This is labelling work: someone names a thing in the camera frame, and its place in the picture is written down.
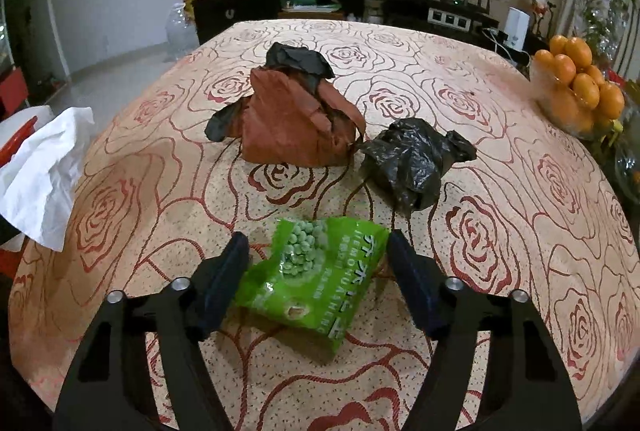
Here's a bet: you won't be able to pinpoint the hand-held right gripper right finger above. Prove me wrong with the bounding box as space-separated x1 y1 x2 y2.
386 230 584 431

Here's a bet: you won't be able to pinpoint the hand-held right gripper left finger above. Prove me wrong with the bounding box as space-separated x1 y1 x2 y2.
51 231 251 431

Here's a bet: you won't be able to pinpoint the green snack packet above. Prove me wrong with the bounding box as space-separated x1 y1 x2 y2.
234 216 391 355

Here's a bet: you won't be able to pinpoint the white paper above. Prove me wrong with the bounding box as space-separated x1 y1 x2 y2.
0 106 96 253

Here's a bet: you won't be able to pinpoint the rose-printed tablecloth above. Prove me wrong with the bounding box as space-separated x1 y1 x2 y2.
7 18 640 431

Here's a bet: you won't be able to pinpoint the black plastic bag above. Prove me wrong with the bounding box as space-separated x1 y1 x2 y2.
357 117 479 214

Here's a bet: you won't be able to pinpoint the brown paper and black bag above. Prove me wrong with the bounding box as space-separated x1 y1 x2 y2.
204 41 367 167

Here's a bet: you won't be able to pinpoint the glass fruit bowl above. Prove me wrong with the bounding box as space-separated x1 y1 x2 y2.
528 60 626 142

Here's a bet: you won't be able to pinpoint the large clear plastic bottle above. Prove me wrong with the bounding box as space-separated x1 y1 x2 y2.
164 2 200 62

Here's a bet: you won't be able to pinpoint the white socket panel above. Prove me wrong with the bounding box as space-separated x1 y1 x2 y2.
427 6 474 31

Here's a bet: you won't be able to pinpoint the pile of oranges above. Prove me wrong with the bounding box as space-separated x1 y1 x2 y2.
533 34 626 122

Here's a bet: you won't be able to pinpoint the black television cabinet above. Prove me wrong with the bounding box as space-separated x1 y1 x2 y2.
192 0 549 62

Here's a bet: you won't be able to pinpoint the white upright device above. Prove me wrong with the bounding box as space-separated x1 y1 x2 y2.
502 7 530 50

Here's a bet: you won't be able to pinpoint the red plastic stool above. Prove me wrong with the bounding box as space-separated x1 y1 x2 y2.
0 66 27 118

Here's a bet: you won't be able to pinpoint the red and white figurine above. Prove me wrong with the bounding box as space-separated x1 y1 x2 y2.
529 0 551 37

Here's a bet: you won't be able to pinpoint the white cables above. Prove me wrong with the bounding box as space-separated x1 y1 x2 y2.
482 26 531 67

